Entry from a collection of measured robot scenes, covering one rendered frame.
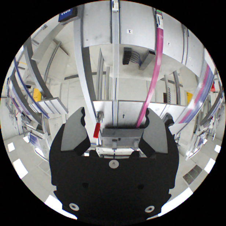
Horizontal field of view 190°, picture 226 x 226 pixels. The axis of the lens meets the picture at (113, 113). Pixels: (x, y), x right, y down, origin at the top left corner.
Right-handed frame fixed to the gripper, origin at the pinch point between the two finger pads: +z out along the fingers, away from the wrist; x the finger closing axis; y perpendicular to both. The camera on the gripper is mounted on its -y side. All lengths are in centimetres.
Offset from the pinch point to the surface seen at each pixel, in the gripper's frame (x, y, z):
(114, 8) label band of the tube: 0.0, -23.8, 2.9
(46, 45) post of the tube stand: -30.4, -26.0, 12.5
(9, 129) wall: -749, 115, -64
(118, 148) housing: 2.5, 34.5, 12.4
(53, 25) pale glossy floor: -72, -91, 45
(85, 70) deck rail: -8.0, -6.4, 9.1
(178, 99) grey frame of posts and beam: 60, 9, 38
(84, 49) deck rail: -8.0, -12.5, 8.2
